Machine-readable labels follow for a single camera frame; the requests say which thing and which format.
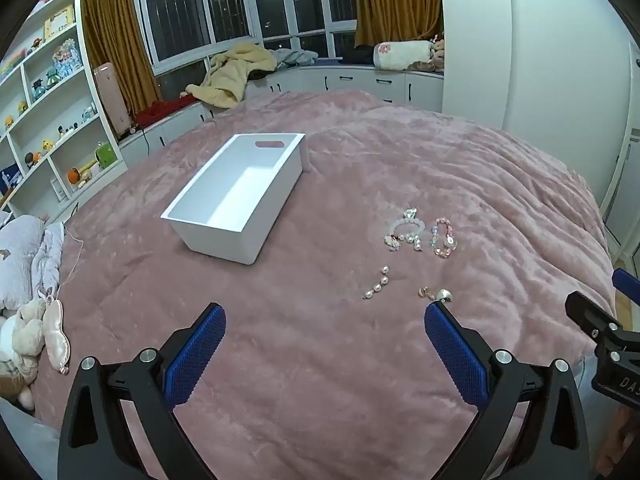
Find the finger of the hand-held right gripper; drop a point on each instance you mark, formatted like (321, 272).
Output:
(585, 310)
(627, 285)

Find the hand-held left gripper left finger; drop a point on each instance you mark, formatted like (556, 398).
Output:
(197, 355)

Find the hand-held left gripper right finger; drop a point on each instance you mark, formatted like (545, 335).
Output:
(457, 355)

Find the silver shell earring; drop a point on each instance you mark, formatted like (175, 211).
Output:
(444, 295)

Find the pearl strand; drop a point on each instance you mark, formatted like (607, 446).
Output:
(372, 291)

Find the white plastic storage box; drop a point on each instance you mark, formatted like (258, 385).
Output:
(235, 195)

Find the person's right forearm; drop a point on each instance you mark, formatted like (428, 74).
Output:
(627, 435)

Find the pink fleece blanket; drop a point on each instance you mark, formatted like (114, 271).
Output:
(325, 360)

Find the pink sleep mask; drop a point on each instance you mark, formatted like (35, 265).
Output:
(56, 335)

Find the beige plush bear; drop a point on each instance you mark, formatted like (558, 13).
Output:
(25, 335)

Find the grey quilt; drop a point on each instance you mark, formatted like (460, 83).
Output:
(20, 255)

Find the orange toy horn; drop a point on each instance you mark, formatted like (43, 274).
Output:
(75, 176)

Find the green toy box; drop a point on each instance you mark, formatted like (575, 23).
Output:
(105, 156)

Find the red cloth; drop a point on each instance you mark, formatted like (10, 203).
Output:
(160, 110)

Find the yellow plush chick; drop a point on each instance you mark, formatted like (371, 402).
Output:
(47, 146)

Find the pink electric heater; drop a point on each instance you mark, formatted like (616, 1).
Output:
(112, 100)

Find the yellow blanket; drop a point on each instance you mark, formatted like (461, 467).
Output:
(230, 77)

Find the white bookshelf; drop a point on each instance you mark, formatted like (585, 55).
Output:
(95, 90)

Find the brown plush toy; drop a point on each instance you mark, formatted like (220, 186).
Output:
(437, 55)

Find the white window seat cabinet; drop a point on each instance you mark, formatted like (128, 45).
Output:
(350, 80)

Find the white floral bolster pillow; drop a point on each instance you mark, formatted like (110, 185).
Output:
(400, 54)

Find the teal figurine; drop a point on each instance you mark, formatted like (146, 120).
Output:
(45, 85)

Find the grey-blue clothing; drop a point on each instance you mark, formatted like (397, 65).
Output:
(295, 56)

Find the orange curtain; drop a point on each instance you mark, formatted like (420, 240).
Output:
(395, 0)
(120, 50)

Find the dark clothing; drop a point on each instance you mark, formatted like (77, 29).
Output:
(360, 54)

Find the colourful toy set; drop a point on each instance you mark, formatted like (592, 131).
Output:
(67, 55)

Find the large bay window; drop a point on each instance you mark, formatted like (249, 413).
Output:
(235, 0)

